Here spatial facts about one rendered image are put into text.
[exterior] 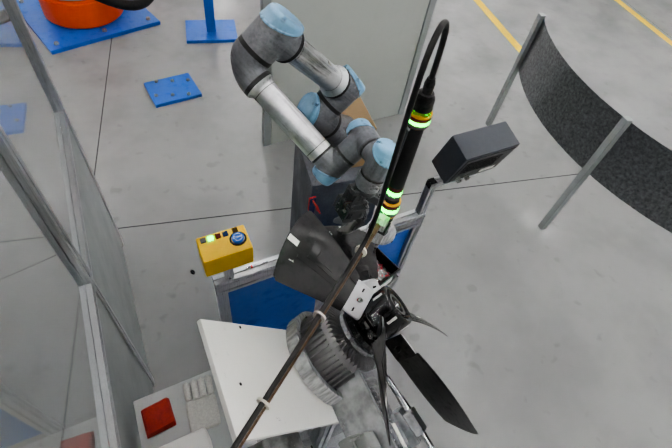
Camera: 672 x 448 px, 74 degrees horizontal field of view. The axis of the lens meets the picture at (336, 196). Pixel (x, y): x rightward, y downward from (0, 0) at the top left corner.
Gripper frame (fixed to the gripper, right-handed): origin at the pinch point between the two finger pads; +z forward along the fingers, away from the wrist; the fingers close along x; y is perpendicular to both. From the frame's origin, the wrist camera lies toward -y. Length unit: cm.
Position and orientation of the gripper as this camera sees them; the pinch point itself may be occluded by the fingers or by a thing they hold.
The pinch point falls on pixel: (345, 230)
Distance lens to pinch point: 142.3
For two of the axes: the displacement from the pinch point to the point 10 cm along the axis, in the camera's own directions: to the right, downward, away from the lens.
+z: -3.7, 7.0, 6.2
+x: 4.4, 7.2, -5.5
